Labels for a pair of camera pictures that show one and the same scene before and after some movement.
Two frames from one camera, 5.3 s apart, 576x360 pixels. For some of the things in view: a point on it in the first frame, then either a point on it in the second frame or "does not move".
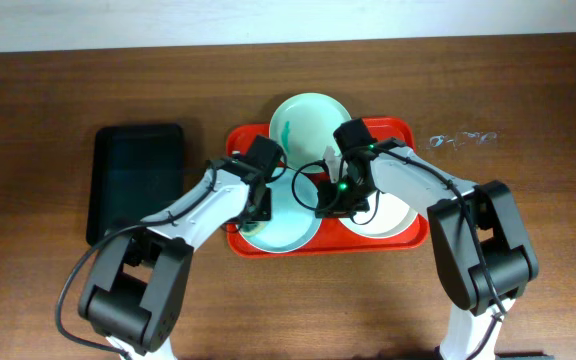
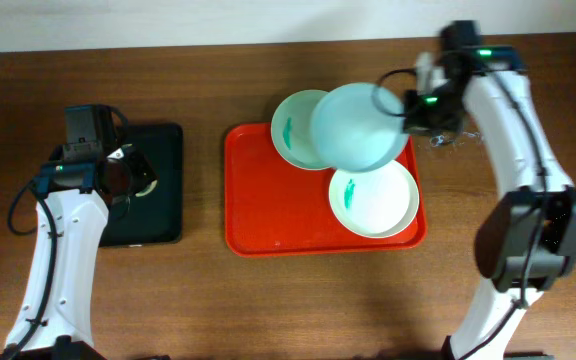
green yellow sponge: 251,227 to 148,189
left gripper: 257,214 to 135,170
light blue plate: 294,220 to 359,127
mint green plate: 304,124 does not move
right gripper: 338,206 to 413,113
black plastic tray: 136,170 does not move
